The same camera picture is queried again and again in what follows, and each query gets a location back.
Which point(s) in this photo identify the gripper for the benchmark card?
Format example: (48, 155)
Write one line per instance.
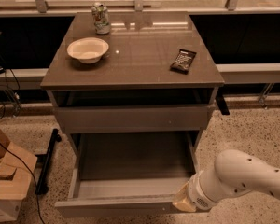
(196, 192)

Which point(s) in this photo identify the grey drawer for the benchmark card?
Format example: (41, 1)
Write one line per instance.
(121, 174)
(133, 119)

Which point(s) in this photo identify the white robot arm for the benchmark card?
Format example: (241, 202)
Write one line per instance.
(233, 174)

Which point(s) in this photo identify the grey top drawer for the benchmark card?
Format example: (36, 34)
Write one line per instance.
(133, 119)

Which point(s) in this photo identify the grey drawer cabinet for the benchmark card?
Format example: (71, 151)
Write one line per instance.
(136, 70)

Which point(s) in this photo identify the black floor stand bar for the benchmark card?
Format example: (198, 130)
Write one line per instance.
(42, 186)

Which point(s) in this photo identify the dark snack bar packet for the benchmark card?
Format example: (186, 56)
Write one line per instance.
(183, 61)

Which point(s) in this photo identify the cardboard box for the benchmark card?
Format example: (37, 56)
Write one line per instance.
(16, 165)

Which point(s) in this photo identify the white bowl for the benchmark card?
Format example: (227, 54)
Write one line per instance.
(88, 50)

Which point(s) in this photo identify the green soda can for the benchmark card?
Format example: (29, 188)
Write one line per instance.
(100, 17)

